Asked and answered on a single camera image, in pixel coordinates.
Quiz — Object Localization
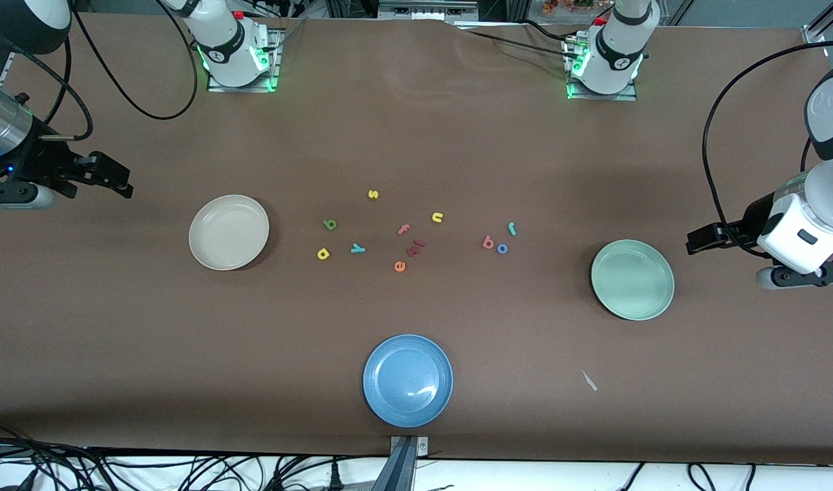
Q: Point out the light green round plate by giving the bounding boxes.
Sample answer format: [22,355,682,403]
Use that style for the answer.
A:
[590,239,676,321]

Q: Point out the beige round plate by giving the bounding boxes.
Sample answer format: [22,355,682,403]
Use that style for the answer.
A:
[188,194,271,271]

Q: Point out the brown table cover mat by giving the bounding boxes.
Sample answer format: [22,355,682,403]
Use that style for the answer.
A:
[0,14,833,466]

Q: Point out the blue round plate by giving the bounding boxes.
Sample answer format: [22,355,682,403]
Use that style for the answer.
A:
[362,333,454,429]

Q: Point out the grey metal equipment box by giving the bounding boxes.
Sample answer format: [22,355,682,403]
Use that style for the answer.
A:
[378,0,479,20]

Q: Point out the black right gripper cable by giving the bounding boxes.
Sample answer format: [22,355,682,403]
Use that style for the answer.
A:
[0,20,95,143]

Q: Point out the long black right arm cable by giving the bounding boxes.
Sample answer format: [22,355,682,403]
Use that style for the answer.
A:
[69,0,200,122]

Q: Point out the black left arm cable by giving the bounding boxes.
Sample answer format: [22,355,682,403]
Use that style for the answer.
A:
[701,40,833,258]

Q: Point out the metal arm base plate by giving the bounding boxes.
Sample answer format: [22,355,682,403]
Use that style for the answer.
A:
[565,34,639,103]
[205,26,284,93]

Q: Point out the black cable on table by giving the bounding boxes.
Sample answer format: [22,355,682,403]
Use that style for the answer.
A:
[522,19,581,43]
[457,27,581,59]

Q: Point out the black floor cable tangle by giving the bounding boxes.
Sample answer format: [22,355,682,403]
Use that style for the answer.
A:
[0,423,363,491]

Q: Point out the metal table clamp bracket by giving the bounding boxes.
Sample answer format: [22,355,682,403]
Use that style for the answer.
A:
[372,435,431,491]

